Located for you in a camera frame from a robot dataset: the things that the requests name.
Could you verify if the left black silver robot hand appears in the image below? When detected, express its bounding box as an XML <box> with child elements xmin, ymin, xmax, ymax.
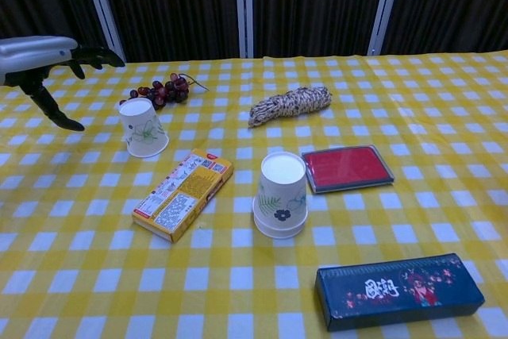
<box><xmin>0</xmin><ymin>35</ymin><xmax>126</xmax><ymax>132</ymax></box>

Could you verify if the paper cup black flower print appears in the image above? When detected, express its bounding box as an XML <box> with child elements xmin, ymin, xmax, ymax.
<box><xmin>253</xmin><ymin>151</ymin><xmax>310</xmax><ymax>233</ymax></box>

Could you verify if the paper cup green flower print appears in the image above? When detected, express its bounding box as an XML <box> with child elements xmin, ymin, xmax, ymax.
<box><xmin>117</xmin><ymin>97</ymin><xmax>171</xmax><ymax>158</ymax></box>

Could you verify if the dark red grape bunch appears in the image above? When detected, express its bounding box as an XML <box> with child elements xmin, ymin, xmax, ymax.
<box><xmin>118</xmin><ymin>72</ymin><xmax>210</xmax><ymax>111</ymax></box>

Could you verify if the orange printed carton box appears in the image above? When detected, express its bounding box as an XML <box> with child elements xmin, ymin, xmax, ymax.
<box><xmin>131</xmin><ymin>148</ymin><xmax>234</xmax><ymax>244</ymax></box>

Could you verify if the yellow white checked tablecloth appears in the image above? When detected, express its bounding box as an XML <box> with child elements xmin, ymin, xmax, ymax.
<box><xmin>0</xmin><ymin>49</ymin><xmax>508</xmax><ymax>339</ymax></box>

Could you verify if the red ink pad case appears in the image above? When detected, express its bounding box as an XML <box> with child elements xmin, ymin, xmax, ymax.
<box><xmin>300</xmin><ymin>144</ymin><xmax>395</xmax><ymax>195</ymax></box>

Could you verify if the dark blue printed box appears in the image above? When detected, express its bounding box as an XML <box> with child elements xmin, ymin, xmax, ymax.
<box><xmin>314</xmin><ymin>252</ymin><xmax>486</xmax><ymax>333</ymax></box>

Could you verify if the white screen frame post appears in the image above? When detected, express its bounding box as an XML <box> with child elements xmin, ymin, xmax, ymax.
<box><xmin>234</xmin><ymin>0</ymin><xmax>255</xmax><ymax>60</ymax></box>
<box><xmin>367</xmin><ymin>0</ymin><xmax>406</xmax><ymax>56</ymax></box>
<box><xmin>79</xmin><ymin>0</ymin><xmax>127</xmax><ymax>64</ymax></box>

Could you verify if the coiled speckled rope bundle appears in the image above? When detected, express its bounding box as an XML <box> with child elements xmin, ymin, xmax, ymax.
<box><xmin>248</xmin><ymin>85</ymin><xmax>333</xmax><ymax>129</ymax></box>

